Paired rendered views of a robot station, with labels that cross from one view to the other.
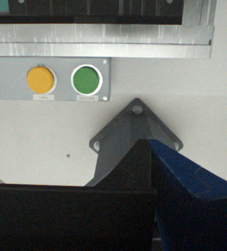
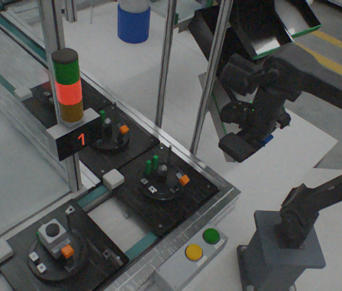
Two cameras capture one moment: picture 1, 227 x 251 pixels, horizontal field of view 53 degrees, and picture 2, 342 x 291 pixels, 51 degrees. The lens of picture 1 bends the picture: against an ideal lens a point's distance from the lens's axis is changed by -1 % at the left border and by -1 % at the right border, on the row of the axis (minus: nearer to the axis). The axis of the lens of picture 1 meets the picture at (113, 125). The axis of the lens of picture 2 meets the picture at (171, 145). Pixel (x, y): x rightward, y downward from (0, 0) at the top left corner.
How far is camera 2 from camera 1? 78 cm
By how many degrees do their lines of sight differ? 60
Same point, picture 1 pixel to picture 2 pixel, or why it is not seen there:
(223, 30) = not seen: hidden behind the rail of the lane
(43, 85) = (197, 251)
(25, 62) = (180, 252)
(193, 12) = (219, 185)
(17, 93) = (189, 269)
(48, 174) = not seen: outside the picture
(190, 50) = (232, 194)
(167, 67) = (232, 223)
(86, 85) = (214, 235)
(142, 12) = (204, 196)
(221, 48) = (241, 198)
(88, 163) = not seen: outside the picture
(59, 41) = (185, 232)
